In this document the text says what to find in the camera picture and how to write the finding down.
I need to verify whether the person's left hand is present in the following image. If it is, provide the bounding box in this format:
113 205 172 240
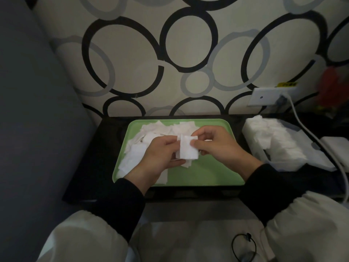
124 135 188 195

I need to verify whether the person's right hand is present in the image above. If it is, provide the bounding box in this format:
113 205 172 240
190 126 264 182

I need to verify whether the pile of white cotton pads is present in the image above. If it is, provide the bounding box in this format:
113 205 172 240
117 120 205 185

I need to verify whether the green plastic tray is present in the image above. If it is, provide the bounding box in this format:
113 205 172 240
112 119 245 187

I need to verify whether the clear plastic box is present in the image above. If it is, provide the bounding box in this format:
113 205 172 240
242 116 309 172

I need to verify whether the person's left forearm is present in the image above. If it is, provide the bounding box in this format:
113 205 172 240
37 178 147 262

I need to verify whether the person's right forearm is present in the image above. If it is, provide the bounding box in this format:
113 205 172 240
239 163 349 262

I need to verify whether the white power bank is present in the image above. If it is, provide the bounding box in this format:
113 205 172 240
320 136 349 170

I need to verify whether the red decoration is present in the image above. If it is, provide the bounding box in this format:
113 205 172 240
316 67 349 112

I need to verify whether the grey upholstered sofa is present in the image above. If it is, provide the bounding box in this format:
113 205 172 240
0 0 96 262

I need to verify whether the white wall socket plate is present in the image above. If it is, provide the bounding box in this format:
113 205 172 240
247 87 296 107

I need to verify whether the white charger cable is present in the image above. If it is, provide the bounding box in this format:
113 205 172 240
282 92 349 204

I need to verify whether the black hair tie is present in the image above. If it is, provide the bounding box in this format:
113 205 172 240
231 233 258 262

